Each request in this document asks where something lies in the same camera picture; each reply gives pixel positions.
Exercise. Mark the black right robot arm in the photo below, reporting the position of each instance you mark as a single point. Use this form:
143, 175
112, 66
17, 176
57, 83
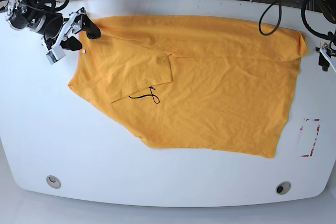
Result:
44, 6

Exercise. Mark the yellow orange T-shirt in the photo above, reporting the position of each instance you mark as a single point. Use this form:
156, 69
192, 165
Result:
192, 81

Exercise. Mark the right grey table grommet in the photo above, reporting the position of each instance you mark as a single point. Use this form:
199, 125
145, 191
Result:
283, 188

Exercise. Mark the grey table grommet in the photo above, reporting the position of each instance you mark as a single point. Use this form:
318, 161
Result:
283, 188
53, 182

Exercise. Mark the left grey table grommet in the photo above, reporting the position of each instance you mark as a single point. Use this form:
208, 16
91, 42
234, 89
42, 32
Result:
53, 182

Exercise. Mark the red tape rectangle marking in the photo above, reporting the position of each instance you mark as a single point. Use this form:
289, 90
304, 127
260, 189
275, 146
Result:
308, 137

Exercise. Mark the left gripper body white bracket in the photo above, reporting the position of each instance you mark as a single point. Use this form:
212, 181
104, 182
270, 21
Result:
326, 48

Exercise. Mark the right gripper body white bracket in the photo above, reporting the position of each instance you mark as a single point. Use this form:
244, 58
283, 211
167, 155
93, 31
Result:
53, 27

